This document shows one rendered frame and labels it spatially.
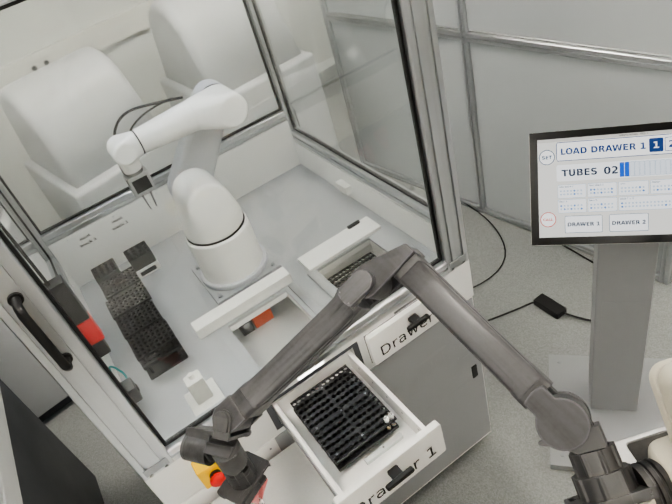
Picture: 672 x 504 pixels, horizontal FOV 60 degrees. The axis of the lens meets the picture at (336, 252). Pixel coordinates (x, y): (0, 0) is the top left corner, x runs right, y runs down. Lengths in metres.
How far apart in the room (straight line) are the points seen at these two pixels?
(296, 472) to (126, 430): 0.46
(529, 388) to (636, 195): 0.87
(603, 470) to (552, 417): 0.10
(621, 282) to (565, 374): 0.71
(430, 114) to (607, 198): 0.57
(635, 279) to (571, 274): 1.07
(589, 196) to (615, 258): 0.27
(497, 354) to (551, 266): 2.09
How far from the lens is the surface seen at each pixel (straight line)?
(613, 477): 0.99
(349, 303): 1.02
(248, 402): 1.15
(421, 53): 1.35
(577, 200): 1.72
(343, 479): 1.48
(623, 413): 2.49
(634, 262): 1.93
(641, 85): 2.54
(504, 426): 2.48
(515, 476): 2.38
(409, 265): 1.02
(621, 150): 1.74
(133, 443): 1.45
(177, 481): 1.59
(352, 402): 1.50
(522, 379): 0.98
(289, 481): 1.61
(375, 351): 1.62
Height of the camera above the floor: 2.09
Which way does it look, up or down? 38 degrees down
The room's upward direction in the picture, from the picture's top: 18 degrees counter-clockwise
